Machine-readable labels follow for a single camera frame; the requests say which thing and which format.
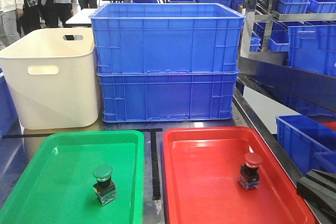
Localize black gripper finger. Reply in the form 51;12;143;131
297;169;335;216

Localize green mushroom push button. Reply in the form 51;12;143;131
92;164;117;206

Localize blue bin lower right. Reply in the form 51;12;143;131
276;114;335;174

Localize red plastic tray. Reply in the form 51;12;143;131
163;126;314;223

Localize lower stacked blue crate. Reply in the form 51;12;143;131
98;71;238;123

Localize stacked blue crate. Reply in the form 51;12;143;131
98;71;238;123
90;3;245;74

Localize upper stacked blue crate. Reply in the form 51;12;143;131
90;3;245;74

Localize green plastic tray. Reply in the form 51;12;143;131
1;130;144;223

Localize cream plastic basket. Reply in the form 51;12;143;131
1;28;100;130

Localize blue bin left edge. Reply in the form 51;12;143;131
1;70;18;138

